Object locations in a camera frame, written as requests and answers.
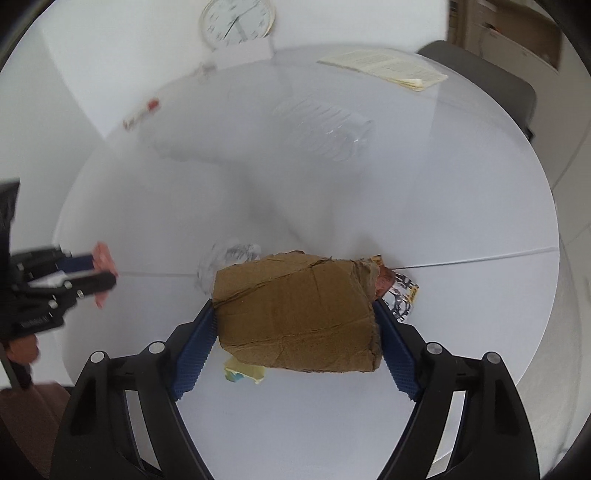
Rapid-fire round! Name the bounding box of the brown cardboard piece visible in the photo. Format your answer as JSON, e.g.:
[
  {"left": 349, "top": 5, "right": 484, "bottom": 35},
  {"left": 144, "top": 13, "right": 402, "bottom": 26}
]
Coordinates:
[{"left": 213, "top": 250, "right": 384, "bottom": 374}]

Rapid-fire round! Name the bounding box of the person's left hand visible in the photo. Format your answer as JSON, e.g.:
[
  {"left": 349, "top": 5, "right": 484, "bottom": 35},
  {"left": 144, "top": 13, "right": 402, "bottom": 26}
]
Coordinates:
[{"left": 7, "top": 333, "right": 40, "bottom": 366}]

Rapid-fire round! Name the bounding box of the red and white box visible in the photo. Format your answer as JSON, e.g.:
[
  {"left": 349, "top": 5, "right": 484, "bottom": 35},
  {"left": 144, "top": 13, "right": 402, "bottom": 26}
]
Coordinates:
[{"left": 122, "top": 98, "right": 161, "bottom": 132}]

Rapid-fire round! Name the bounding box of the green crumpled paper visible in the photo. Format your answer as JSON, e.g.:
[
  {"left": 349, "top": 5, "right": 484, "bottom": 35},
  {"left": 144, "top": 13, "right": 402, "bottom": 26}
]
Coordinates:
[{"left": 224, "top": 356, "right": 267, "bottom": 386}]

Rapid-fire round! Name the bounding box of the white paper card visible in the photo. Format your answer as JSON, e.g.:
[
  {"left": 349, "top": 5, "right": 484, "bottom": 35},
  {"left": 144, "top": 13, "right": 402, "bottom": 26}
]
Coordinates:
[{"left": 210, "top": 39, "right": 274, "bottom": 70}]

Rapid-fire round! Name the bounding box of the round white wall clock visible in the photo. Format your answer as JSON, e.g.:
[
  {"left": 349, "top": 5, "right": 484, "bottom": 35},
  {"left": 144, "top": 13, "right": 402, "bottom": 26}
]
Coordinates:
[{"left": 198, "top": 0, "right": 277, "bottom": 51}]

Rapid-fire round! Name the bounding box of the pink wrapper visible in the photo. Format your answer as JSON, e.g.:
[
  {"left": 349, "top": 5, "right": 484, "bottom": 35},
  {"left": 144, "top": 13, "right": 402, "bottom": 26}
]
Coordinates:
[{"left": 91, "top": 242, "right": 118, "bottom": 309}]

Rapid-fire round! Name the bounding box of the crumpled grey paper ball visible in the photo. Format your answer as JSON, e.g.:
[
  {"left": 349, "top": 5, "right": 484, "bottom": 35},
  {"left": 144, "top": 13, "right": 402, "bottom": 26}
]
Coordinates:
[{"left": 196, "top": 240, "right": 264, "bottom": 296}]

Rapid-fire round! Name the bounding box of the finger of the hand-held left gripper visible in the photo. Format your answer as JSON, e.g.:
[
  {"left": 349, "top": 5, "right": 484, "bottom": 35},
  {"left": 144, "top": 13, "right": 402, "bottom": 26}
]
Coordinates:
[
  {"left": 28, "top": 272, "right": 117, "bottom": 301},
  {"left": 11, "top": 248, "right": 96, "bottom": 280}
]

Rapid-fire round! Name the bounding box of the open paper booklet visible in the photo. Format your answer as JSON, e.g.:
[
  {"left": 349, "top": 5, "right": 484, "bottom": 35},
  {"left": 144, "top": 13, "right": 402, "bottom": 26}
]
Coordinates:
[{"left": 316, "top": 46, "right": 450, "bottom": 93}]

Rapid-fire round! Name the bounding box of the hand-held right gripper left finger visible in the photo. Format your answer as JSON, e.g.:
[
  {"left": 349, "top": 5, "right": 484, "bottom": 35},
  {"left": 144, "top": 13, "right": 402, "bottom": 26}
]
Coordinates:
[{"left": 50, "top": 299, "right": 218, "bottom": 480}]

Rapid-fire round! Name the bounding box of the black and white snack packet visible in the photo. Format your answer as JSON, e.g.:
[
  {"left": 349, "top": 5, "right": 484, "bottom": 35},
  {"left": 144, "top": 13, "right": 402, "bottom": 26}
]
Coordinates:
[{"left": 369, "top": 255, "right": 421, "bottom": 323}]

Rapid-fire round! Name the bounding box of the tall beige cabinet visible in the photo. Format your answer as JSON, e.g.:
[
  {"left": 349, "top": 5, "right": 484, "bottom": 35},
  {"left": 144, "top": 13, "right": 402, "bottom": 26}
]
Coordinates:
[{"left": 455, "top": 0, "right": 591, "bottom": 195}]

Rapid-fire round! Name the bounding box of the dark grey chair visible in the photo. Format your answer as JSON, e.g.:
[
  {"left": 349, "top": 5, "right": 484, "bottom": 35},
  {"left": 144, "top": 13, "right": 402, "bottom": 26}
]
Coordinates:
[{"left": 416, "top": 41, "right": 539, "bottom": 141}]

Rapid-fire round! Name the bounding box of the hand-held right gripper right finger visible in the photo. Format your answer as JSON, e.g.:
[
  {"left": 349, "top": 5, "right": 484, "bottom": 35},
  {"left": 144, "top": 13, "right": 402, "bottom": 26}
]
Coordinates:
[{"left": 372, "top": 299, "right": 541, "bottom": 480}]

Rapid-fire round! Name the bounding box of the clear plastic bottle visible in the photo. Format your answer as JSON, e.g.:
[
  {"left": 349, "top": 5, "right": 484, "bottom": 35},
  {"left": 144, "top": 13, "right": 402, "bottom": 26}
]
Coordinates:
[{"left": 270, "top": 97, "right": 375, "bottom": 162}]

